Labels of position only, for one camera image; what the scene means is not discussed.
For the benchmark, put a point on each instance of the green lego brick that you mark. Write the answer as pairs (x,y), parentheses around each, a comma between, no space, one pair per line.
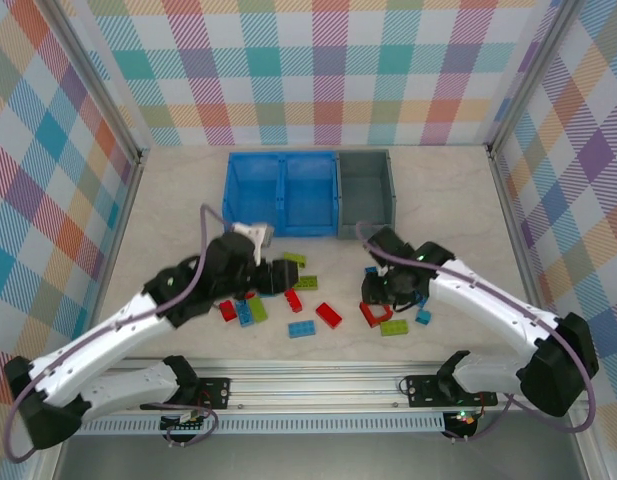
(306,283)
(394,328)
(258,309)
(294,259)

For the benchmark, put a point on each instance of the red hollow lego brick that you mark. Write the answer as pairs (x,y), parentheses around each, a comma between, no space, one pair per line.
(368,315)

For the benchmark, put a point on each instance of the small blue lego brick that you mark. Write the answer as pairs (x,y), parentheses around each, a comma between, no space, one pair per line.
(371,270)

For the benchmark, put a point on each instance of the small electronics board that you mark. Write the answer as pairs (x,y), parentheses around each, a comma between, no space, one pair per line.
(463,417)
(183,419)

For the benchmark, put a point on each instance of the gray plastic bin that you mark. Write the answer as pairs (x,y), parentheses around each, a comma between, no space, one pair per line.
(365,192)

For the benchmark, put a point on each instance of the aluminum table side rail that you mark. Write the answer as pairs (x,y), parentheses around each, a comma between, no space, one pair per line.
(518,225)
(125,210)

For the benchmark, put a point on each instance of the aluminum base rail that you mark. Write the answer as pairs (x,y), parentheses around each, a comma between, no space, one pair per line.
(313,387)

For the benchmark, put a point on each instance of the blue plastic bin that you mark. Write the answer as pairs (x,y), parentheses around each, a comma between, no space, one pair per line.
(250,192)
(310,192)

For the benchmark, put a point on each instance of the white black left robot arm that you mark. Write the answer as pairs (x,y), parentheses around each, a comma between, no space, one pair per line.
(113,327)

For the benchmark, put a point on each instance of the aluminum frame post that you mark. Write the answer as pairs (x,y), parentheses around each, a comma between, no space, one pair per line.
(538,70)
(98,85)

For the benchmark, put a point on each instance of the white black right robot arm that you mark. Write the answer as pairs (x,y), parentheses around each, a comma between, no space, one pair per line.
(488,305)

